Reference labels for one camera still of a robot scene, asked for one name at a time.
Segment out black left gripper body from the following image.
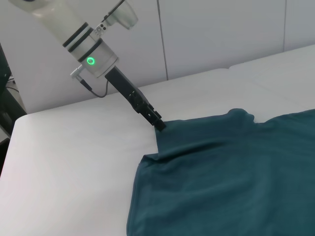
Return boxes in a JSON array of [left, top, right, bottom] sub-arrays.
[[104, 66, 155, 117]]

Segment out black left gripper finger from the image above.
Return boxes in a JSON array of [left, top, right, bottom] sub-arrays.
[[141, 104, 167, 132]]

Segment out teal blue shirt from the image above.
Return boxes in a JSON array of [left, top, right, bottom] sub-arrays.
[[126, 108, 315, 236]]

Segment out black equipment rack with cables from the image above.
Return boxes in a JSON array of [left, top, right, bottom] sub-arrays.
[[0, 41, 27, 138]]

